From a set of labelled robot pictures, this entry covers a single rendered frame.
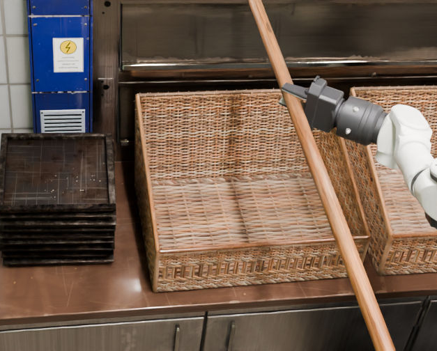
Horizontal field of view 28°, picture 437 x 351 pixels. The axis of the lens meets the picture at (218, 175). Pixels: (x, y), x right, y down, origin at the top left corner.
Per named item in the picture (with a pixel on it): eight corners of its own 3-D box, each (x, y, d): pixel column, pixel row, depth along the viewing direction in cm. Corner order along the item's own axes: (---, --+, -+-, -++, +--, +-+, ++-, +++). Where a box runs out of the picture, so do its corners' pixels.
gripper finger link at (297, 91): (285, 83, 185) (312, 93, 184) (279, 91, 183) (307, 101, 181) (286, 77, 184) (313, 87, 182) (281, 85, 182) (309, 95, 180)
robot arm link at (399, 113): (375, 139, 182) (392, 170, 170) (388, 101, 178) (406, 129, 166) (404, 145, 183) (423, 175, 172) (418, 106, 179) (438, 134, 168)
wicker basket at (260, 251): (129, 166, 254) (132, 90, 235) (314, 157, 265) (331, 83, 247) (150, 296, 219) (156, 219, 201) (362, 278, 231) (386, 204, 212)
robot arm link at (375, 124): (348, 155, 180) (400, 175, 177) (363, 108, 175) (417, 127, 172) (360, 138, 189) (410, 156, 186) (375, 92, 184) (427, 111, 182)
